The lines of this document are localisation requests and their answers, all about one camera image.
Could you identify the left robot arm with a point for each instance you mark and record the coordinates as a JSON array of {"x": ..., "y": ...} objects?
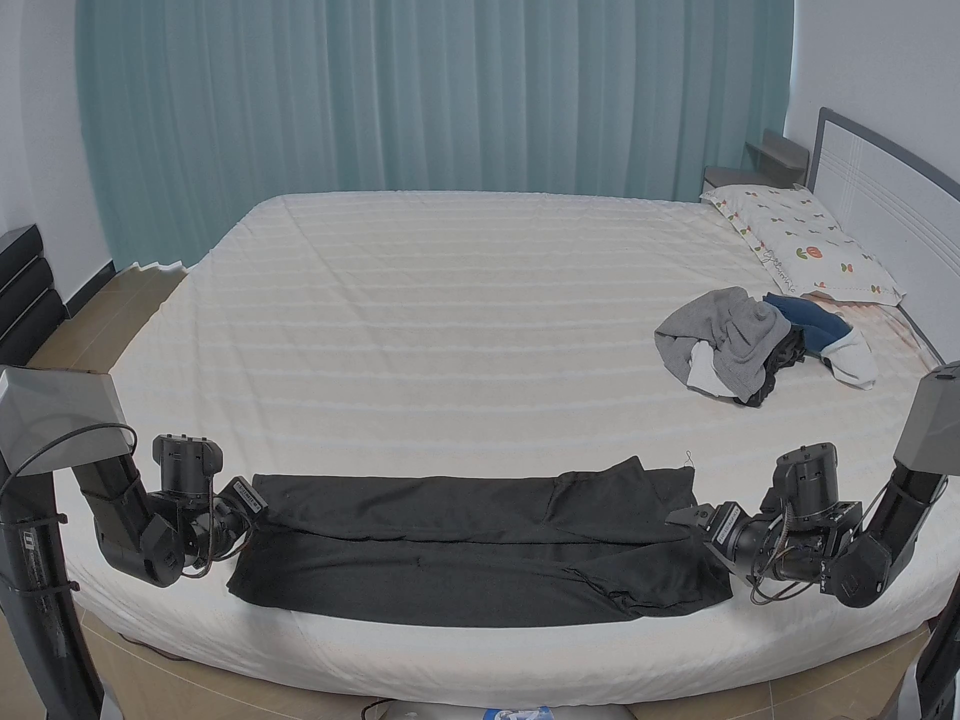
[{"x": 60, "y": 409}]

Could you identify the black chest of drawers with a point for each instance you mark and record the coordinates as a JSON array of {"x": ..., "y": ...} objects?
[{"x": 26, "y": 297}]

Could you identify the grey bedside table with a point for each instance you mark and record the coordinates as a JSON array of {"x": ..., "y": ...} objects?
[{"x": 780, "y": 153}]

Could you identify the black T-shirt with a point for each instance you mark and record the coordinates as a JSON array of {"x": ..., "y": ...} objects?
[{"x": 450, "y": 544}]

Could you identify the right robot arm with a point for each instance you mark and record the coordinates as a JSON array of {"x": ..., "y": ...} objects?
[{"x": 870, "y": 559}]

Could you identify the bed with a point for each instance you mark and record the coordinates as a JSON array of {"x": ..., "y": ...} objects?
[{"x": 450, "y": 327}]

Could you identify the white printed pillow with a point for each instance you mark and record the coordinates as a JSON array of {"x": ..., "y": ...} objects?
[{"x": 802, "y": 241}]

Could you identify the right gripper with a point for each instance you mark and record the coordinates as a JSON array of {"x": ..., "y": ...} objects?
[{"x": 739, "y": 541}]

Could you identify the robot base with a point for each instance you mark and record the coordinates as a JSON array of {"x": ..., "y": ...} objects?
[{"x": 517, "y": 713}]

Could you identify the pile of clothes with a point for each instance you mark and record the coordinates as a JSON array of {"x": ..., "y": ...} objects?
[{"x": 735, "y": 342}]

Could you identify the blue-green curtain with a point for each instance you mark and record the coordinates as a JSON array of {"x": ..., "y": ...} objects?
[{"x": 412, "y": 87}]

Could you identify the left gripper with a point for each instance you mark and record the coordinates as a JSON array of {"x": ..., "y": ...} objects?
[{"x": 236, "y": 511}]

